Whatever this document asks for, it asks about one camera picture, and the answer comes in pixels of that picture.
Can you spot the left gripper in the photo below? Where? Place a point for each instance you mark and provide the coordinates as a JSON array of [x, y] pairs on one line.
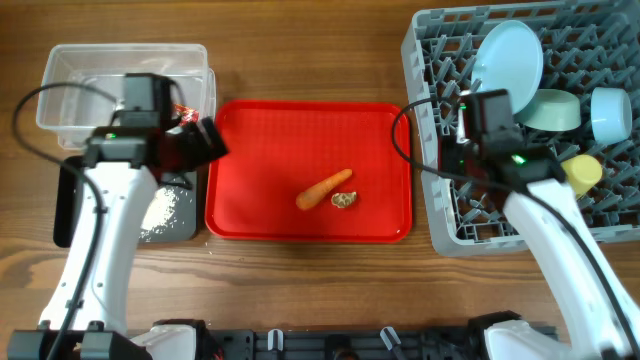
[[201, 154]]

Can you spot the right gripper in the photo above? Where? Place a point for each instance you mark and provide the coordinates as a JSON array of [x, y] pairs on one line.
[[451, 163]]

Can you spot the red snack wrapper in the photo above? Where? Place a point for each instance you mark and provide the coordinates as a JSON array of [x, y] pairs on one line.
[[185, 114]]

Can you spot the rice and nuts food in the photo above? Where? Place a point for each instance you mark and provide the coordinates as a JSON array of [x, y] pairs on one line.
[[160, 212]]

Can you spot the green bowl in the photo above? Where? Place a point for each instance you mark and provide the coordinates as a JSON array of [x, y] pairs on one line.
[[551, 110]]

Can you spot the light blue plate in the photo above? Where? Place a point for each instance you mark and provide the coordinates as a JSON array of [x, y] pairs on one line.
[[510, 57]]

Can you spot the yellow plastic cup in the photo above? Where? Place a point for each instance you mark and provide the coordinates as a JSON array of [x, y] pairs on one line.
[[583, 172]]

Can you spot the orange carrot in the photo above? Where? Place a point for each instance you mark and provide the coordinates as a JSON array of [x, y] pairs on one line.
[[312, 196]]

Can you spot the light blue bowl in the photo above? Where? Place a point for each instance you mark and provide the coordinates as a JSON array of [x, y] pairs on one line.
[[611, 115]]

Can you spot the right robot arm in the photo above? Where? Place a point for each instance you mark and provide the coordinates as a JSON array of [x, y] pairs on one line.
[[531, 189]]

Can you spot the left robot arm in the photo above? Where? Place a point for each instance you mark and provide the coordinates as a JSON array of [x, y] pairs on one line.
[[122, 168]]

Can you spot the black waste tray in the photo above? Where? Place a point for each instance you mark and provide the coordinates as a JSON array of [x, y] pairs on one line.
[[186, 220]]

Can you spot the grey dishwasher rack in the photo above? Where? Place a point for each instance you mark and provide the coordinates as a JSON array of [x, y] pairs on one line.
[[586, 45]]

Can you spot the red serving tray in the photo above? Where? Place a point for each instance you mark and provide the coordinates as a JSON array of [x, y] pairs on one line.
[[278, 149]]

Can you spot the clear plastic bin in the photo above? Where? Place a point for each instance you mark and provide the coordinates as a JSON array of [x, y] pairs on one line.
[[72, 113]]

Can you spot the brown food scrap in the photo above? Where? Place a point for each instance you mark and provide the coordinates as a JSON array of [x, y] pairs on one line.
[[344, 199]]

